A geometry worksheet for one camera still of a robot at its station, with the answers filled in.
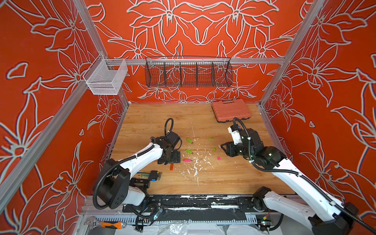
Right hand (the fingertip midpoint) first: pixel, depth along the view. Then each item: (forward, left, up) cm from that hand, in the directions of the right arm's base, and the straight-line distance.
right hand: (223, 143), depth 74 cm
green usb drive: (+5, +18, -19) cm, 27 cm away
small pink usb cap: (+1, -1, -20) cm, 20 cm away
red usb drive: (-6, +29, -19) cm, 35 cm away
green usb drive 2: (+13, +18, -19) cm, 29 cm away
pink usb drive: (-1, +19, -19) cm, 27 cm away
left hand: (-3, +27, -15) cm, 31 cm away
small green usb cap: (+14, +4, -19) cm, 24 cm away
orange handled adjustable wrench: (-34, +65, -19) cm, 75 cm away
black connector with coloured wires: (-11, +39, -18) cm, 44 cm away
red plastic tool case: (+36, -10, -13) cm, 40 cm away
